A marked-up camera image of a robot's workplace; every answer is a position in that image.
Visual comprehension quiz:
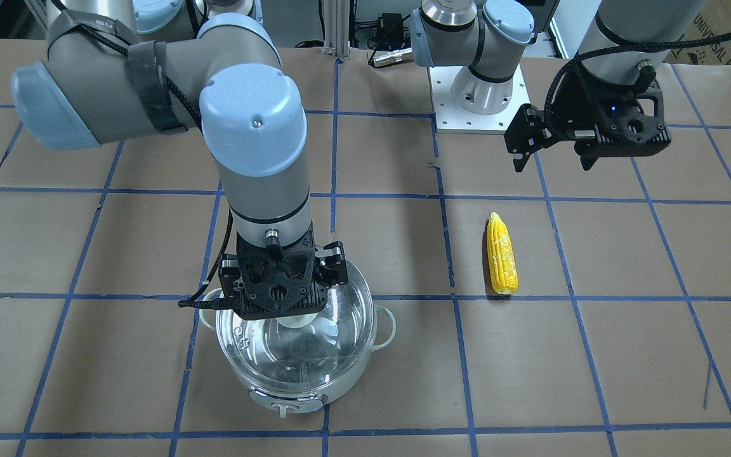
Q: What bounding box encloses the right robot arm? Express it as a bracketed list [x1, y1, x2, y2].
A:
[11, 1, 348, 329]

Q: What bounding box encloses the cardboard box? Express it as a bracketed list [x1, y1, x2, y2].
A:
[664, 1, 731, 65]

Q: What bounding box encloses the yellow corn cob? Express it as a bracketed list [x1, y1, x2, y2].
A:
[485, 211, 519, 295]

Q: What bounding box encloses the glass pot lid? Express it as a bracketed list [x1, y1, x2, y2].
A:
[215, 257, 376, 389]

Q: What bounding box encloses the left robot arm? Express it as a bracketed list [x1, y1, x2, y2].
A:
[409, 1, 703, 173]

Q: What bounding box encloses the black cables bundle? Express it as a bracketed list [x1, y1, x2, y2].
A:
[296, 13, 417, 67]

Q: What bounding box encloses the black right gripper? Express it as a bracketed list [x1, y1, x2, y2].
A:
[218, 235, 348, 319]

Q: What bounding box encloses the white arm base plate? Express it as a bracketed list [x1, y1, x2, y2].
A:
[429, 67, 530, 134]

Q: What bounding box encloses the aluminium frame post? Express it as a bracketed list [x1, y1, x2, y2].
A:
[321, 1, 353, 61]

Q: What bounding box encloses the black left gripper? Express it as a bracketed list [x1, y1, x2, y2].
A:
[504, 63, 671, 173]

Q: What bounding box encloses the black power adapter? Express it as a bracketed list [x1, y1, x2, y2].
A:
[375, 13, 404, 40]

